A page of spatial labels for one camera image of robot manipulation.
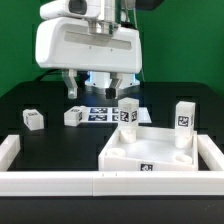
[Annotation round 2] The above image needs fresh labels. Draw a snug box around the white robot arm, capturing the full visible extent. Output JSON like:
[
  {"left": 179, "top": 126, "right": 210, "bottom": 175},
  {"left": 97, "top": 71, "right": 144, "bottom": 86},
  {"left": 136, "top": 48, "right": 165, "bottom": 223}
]
[{"left": 35, "top": 0, "right": 164, "bottom": 99}]

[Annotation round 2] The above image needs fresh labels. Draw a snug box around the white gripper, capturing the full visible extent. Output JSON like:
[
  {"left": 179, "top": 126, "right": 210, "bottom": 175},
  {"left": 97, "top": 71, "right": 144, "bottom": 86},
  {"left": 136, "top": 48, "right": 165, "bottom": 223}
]
[{"left": 35, "top": 17, "right": 142, "bottom": 99}]

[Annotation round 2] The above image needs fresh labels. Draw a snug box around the white square tabletop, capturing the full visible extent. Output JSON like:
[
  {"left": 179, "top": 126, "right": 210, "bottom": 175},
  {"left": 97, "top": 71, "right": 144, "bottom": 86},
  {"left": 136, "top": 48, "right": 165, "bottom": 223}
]
[{"left": 98, "top": 126, "right": 198, "bottom": 171}]

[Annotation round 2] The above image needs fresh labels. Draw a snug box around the fiducial marker sheet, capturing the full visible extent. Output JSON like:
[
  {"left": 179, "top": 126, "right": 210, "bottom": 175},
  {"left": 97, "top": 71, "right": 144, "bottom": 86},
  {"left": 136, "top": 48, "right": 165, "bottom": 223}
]
[{"left": 82, "top": 107, "right": 151, "bottom": 123}]

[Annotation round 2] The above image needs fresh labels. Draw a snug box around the white U-shaped obstacle fence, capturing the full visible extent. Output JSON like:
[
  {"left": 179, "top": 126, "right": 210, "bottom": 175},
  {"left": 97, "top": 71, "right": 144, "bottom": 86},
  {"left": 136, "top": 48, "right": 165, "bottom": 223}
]
[{"left": 0, "top": 135, "right": 224, "bottom": 196}]

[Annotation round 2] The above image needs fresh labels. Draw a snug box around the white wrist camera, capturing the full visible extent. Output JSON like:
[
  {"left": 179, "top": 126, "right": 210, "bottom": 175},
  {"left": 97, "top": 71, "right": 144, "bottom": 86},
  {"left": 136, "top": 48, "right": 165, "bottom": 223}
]
[{"left": 40, "top": 0, "right": 101, "bottom": 20}]

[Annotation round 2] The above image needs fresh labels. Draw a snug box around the black cable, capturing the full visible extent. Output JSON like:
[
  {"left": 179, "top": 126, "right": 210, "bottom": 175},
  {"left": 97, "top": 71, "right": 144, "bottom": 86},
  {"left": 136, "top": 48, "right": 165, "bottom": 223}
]
[{"left": 34, "top": 68, "right": 64, "bottom": 82}]

